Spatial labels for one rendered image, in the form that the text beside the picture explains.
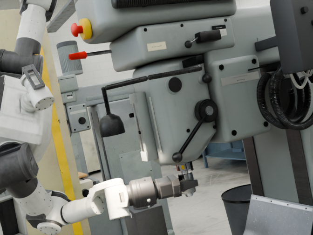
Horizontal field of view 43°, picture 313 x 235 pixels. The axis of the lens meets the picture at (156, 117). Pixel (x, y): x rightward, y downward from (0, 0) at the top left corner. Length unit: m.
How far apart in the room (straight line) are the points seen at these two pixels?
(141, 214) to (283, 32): 0.89
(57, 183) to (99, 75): 8.00
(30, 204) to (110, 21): 0.61
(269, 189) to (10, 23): 2.07
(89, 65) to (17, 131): 9.50
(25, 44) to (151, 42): 0.54
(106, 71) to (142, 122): 9.67
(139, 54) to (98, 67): 9.68
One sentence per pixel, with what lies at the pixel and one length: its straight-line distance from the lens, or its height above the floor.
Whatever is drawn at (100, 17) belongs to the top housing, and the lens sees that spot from 1.13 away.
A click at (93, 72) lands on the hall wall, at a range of 10.75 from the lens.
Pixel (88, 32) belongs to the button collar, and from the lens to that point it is 1.18.
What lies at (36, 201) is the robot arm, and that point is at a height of 1.28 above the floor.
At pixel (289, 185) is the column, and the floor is 1.13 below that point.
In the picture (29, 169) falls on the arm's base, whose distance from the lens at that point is 1.19.
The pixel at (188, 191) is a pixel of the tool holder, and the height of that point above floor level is 1.21.
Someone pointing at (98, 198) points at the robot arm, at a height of 1.24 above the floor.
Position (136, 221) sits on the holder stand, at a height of 1.06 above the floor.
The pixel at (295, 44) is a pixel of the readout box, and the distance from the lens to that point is 1.12.
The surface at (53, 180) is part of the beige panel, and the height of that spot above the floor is 1.09.
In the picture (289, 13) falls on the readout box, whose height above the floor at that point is 1.67.
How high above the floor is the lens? 1.53
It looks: 3 degrees down
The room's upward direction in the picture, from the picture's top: 12 degrees counter-clockwise
